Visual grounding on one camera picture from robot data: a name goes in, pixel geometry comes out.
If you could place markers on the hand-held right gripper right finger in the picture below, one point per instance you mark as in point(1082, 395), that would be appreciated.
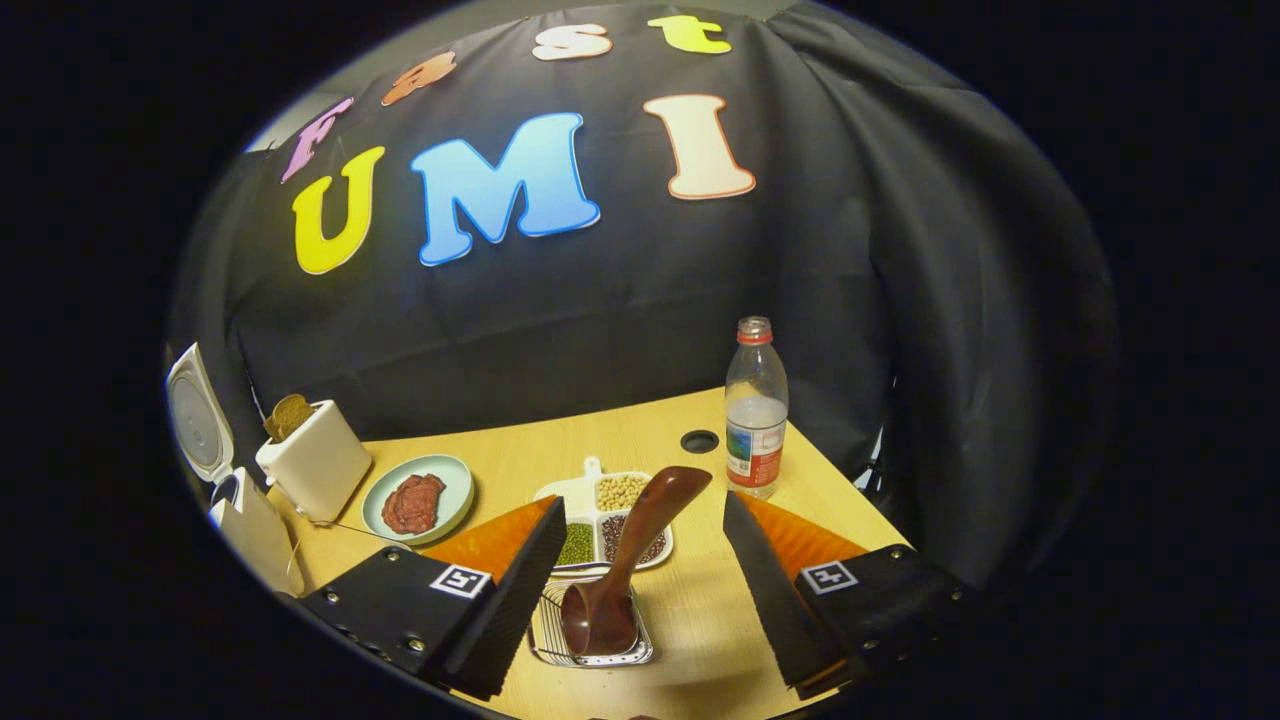
point(775, 610)

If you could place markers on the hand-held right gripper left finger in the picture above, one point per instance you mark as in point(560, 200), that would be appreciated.
point(520, 610)

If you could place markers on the brown wooden spoon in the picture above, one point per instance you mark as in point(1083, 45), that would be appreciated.
point(640, 530)

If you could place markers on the white rice cooker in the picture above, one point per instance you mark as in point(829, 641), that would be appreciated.
point(200, 420)

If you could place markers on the green mung beans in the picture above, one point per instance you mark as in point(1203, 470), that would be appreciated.
point(576, 545)

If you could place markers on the dark red beans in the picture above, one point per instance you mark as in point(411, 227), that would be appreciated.
point(612, 535)

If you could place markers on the white divided dish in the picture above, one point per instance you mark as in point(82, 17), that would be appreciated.
point(565, 495)

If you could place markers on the pale green plate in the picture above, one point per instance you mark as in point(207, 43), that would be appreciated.
point(455, 480)

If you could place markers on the brown meat slice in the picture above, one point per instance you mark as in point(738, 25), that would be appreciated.
point(400, 510)
point(428, 497)

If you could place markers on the yellow soybeans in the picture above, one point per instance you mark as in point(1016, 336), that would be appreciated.
point(620, 492)

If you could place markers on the clear plastic water bottle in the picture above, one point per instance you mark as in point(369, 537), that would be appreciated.
point(756, 420)

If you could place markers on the white toaster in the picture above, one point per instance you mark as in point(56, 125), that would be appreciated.
point(320, 465)

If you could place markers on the brown toast slice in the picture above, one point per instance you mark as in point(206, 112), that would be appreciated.
point(290, 417)

